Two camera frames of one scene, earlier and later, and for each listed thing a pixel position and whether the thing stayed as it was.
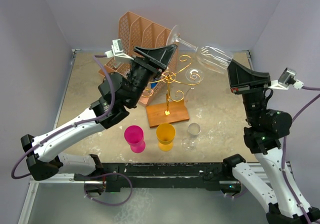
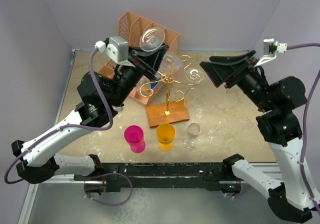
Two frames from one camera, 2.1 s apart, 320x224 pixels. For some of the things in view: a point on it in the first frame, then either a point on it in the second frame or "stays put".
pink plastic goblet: [134, 136] stays put
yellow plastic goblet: [165, 133] stays put
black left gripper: [159, 58] stays put
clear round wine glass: [211, 58] -> [172, 64]
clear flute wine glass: [194, 75] stays put
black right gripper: [238, 75] -> [219, 67]
